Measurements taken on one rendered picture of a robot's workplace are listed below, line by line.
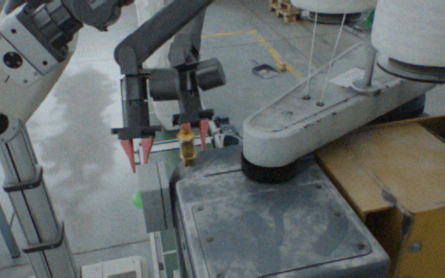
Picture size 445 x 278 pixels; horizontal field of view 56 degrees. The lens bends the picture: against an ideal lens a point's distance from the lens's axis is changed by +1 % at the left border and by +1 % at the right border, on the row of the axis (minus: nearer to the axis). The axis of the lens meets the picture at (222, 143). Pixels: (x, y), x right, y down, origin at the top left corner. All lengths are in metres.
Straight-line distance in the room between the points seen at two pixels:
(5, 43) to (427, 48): 0.74
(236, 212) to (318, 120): 0.19
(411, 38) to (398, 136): 0.29
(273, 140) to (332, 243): 0.16
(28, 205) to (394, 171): 1.15
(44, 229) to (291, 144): 1.11
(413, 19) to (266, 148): 0.24
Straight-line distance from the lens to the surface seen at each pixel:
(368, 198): 0.63
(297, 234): 0.55
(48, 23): 0.92
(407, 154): 0.75
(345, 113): 0.69
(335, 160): 0.69
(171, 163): 2.41
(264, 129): 0.61
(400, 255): 0.66
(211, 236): 0.55
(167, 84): 0.89
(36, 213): 1.52
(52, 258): 1.64
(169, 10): 0.89
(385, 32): 0.56
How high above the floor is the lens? 1.72
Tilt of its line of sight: 32 degrees down
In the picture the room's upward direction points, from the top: 2 degrees counter-clockwise
